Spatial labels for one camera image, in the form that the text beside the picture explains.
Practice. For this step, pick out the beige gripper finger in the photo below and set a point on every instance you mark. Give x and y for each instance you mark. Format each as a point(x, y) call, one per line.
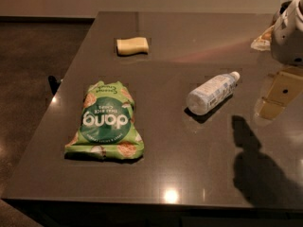
point(286, 85)

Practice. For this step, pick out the blue plastic bottle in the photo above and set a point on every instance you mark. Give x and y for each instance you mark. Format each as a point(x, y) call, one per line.
point(206, 97)

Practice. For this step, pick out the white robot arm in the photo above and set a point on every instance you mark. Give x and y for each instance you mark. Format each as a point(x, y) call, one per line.
point(286, 48)

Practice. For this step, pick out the brown snack bag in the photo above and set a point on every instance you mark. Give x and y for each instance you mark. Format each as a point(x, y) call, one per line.
point(263, 42)

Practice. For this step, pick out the green rice chip bag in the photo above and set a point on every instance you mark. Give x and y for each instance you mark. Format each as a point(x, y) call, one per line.
point(107, 128)

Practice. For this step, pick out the yellow sponge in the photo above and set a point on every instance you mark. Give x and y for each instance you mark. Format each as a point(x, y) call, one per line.
point(127, 47)

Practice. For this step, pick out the black chair part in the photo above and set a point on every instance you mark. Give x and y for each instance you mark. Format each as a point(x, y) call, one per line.
point(54, 84)

